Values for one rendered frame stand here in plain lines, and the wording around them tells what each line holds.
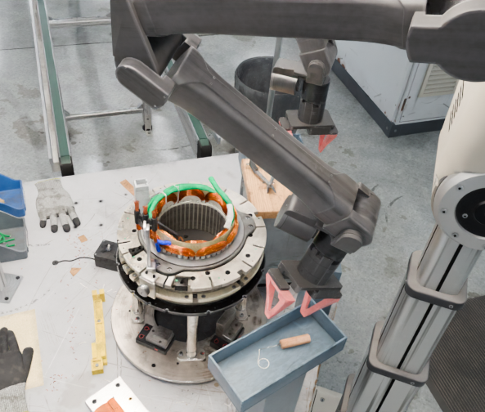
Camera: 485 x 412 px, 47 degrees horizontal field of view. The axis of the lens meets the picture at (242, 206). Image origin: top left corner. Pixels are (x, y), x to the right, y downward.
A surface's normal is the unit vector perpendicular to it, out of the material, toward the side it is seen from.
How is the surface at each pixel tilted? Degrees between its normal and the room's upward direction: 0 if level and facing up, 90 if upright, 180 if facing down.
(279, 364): 0
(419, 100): 91
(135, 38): 104
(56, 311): 0
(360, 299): 0
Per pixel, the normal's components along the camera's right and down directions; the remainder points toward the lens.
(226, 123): -0.30, 0.77
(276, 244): 0.13, 0.69
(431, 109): 0.33, 0.61
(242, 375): 0.08, -0.73
